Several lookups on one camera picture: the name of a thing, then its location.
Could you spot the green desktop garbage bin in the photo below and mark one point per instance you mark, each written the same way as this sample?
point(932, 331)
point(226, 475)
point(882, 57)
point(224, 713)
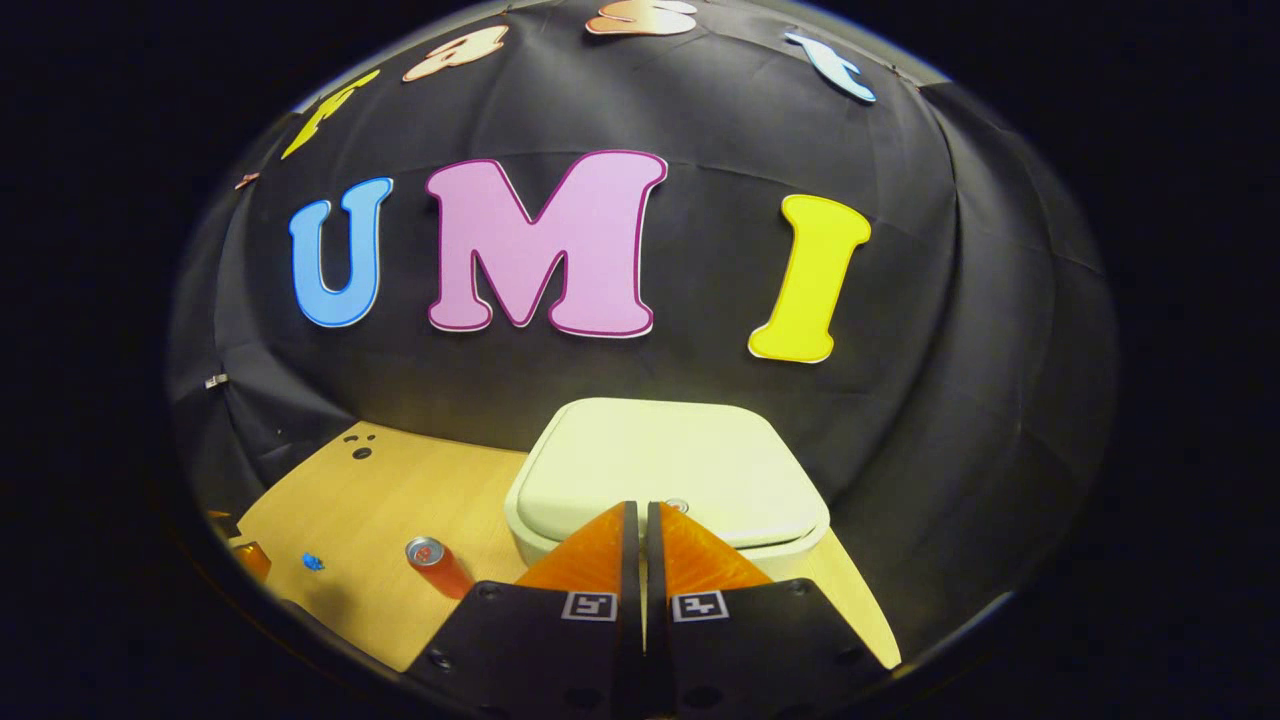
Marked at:
point(650, 460)

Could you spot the black backdrop cloth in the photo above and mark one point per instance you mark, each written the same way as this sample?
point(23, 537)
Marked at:
point(700, 120)

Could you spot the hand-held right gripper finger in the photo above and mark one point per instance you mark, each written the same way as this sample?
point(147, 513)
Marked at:
point(655, 570)
point(631, 560)

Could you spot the red pop can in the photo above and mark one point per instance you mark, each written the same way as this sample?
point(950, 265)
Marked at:
point(445, 572)

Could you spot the blue paper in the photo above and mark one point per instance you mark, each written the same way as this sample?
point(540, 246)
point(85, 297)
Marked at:
point(313, 562)

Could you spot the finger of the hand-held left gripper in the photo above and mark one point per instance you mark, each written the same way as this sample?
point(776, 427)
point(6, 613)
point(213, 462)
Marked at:
point(222, 522)
point(253, 560)

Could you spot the copper metal clip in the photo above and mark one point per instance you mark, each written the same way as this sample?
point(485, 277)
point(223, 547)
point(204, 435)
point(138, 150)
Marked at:
point(246, 181)

